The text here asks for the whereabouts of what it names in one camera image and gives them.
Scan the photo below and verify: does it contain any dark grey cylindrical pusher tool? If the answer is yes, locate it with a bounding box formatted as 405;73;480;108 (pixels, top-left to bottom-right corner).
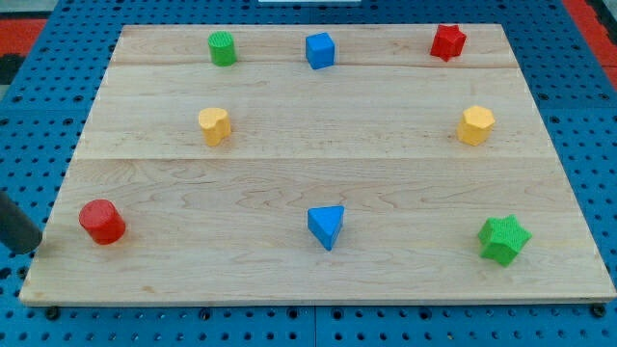
1;191;42;254

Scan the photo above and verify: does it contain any red cylinder block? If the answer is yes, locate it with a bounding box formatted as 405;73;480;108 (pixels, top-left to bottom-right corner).
78;199;126;245

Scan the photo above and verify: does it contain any wooden board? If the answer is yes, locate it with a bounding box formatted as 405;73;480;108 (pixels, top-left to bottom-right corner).
19;24;616;307

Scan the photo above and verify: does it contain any yellow heart block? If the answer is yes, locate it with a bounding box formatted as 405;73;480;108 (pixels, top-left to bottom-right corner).
198;108;231;147

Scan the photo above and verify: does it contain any green cylinder block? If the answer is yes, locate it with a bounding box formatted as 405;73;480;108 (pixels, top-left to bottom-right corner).
207;31;237;67

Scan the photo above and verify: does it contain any blue triangle block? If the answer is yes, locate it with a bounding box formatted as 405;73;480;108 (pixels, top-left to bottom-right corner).
308;205;345;251

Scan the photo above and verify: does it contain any blue cube block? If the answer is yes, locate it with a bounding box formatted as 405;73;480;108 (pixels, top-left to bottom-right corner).
305;32;335;69

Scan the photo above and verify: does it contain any red star block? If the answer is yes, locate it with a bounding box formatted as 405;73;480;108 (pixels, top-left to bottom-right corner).
430;24;467;62

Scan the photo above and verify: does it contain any yellow hexagon block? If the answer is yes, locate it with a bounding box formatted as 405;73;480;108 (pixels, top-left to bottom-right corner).
456;105;496;146

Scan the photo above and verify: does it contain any green star block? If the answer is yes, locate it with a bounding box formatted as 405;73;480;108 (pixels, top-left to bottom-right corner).
477;215;532;267

